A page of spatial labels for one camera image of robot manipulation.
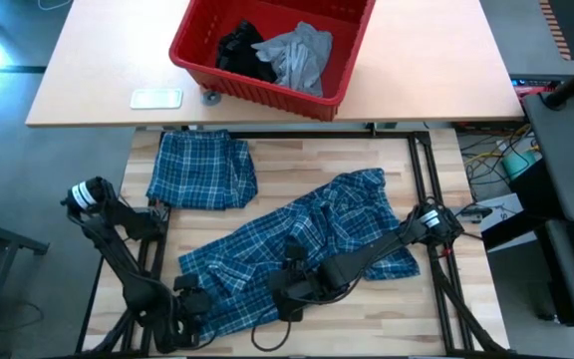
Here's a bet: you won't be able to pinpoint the black aluminium table frame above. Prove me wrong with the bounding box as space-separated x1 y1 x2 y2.
75 127 510 359

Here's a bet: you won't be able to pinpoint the red plastic laundry bin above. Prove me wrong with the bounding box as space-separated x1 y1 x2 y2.
168 0 377 123

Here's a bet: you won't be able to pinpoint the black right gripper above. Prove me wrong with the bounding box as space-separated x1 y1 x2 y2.
266 264 329 323

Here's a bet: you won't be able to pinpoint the black garment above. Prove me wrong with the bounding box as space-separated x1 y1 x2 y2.
215 18 278 85

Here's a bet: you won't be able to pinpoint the light wood side table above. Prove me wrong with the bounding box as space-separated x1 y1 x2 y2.
25 0 525 129

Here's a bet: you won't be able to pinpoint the grey garment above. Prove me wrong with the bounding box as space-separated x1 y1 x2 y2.
250 21 334 99

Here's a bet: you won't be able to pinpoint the red electronic device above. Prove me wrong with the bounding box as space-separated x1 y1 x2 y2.
510 74 565 99

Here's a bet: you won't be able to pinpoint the white rectangular pad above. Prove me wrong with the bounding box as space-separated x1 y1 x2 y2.
129 88 184 111

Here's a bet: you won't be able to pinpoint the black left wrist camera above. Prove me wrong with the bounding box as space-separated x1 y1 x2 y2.
172 272 201 293

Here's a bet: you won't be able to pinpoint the blue plaid button shirt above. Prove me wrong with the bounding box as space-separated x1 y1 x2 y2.
177 168 422 343

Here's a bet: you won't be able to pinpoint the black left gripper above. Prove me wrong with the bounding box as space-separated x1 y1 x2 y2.
159 288 214 351

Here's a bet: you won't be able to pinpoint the black operator desk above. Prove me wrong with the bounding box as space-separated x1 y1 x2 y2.
520 92 574 346

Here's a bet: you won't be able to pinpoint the blue plaid pajama pants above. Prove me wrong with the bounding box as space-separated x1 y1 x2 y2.
145 129 259 210

